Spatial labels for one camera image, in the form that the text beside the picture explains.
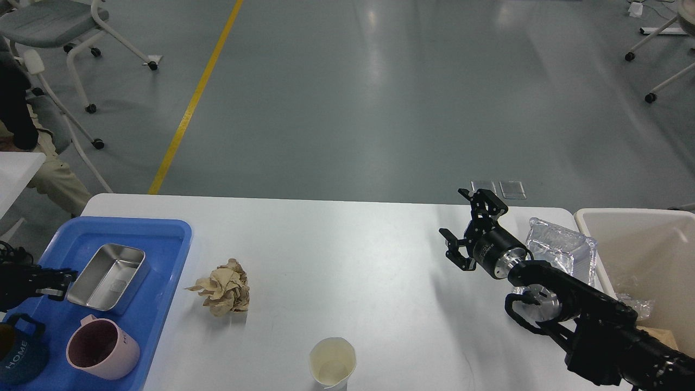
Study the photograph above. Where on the dark blue home mug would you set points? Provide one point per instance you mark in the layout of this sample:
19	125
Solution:
24	355

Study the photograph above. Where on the pink ribbed mug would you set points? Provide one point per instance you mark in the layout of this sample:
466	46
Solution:
103	349

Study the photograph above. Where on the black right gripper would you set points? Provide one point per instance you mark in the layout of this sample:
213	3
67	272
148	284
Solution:
486	242

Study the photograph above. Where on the crumpled aluminium foil tray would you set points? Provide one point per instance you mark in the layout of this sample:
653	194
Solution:
565	249

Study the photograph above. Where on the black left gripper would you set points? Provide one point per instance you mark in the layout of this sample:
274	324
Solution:
19	283

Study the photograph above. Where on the grey office chair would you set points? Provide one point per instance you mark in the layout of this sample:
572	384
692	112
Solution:
74	26

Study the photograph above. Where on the seated person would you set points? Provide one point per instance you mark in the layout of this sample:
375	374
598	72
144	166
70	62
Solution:
23	133

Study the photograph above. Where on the white floor power adapter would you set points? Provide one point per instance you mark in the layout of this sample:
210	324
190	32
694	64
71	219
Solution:
635	9

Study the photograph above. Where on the cream paper cup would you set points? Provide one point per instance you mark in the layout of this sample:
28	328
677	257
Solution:
331	362

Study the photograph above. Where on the crumpled brown paper ball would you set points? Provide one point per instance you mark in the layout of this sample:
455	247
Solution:
225	290

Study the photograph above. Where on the white side table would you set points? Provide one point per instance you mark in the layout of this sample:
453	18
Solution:
17	169

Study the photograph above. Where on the blue plastic tray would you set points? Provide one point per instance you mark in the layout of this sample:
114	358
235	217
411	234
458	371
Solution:
165	242

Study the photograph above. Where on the right metal floor plate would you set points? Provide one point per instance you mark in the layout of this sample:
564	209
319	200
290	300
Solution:
513	189

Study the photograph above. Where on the left metal floor plate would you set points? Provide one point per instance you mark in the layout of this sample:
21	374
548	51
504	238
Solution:
484	184

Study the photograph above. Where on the beige plastic bin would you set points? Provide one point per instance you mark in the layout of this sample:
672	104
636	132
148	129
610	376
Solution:
648	255

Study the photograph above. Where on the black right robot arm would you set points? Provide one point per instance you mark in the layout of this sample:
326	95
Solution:
598	333

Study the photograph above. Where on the rectangular metal tin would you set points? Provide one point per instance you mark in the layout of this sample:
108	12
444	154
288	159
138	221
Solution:
111	279

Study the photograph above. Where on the metal floor plate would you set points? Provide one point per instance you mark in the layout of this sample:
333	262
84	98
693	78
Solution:
484	184
513	189

